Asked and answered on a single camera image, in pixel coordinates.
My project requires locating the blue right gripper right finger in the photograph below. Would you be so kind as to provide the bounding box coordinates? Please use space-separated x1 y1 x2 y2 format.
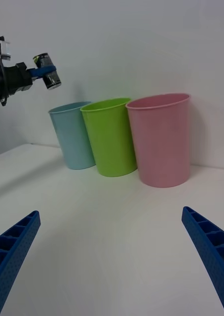
182 206 224 316

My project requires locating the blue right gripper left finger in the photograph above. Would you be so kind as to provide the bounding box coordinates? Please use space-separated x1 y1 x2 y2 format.
0 210 41 316

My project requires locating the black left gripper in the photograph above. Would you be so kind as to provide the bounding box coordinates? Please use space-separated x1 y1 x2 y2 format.
4 62 57 96

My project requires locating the black and green drink can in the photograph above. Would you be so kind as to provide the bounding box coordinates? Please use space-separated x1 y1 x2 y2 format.
33 52 62 91

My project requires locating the pale blue plastic bin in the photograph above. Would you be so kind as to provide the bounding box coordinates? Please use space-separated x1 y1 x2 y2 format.
48 101 96 170

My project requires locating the green plastic bin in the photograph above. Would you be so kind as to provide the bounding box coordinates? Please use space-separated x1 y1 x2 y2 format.
80 97 138 177

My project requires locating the pink plastic bin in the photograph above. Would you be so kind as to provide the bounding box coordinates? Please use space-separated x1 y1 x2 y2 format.
125 93 191 188

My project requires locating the pale grey left wrist camera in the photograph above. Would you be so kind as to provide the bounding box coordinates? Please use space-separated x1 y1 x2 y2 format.
0 36 12 62

